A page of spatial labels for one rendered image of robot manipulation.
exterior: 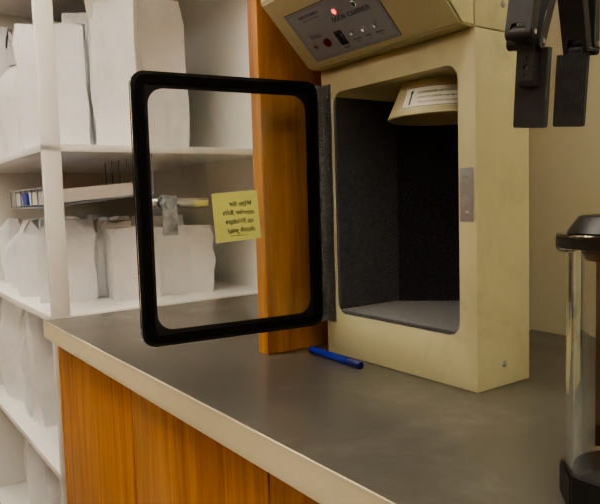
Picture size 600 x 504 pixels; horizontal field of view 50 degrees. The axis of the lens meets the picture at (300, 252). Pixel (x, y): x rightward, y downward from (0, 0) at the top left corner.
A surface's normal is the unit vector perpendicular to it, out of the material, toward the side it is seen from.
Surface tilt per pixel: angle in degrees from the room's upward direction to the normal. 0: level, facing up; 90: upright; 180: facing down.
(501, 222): 90
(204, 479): 90
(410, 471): 0
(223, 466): 90
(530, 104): 94
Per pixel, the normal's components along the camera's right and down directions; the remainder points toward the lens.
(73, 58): 0.43, -0.07
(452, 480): -0.03, -1.00
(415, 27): -0.55, 0.76
